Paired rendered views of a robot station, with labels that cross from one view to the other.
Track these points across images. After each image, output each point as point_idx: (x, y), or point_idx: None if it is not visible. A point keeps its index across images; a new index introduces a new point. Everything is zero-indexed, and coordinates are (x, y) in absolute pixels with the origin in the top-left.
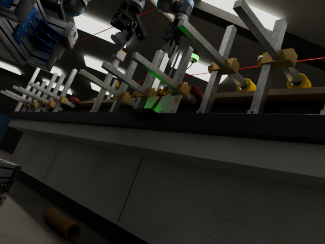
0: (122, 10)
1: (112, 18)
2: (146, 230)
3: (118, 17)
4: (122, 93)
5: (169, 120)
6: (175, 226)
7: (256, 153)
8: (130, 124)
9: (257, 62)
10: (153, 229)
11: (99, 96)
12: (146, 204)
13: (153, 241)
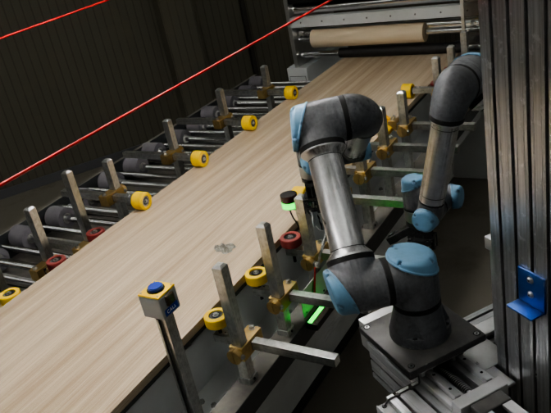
0: (434, 233)
1: (430, 248)
2: (290, 402)
3: (434, 242)
4: (257, 334)
5: None
6: (306, 362)
7: (377, 248)
8: (307, 342)
9: (362, 183)
10: (293, 392)
11: (199, 400)
12: None
13: (298, 397)
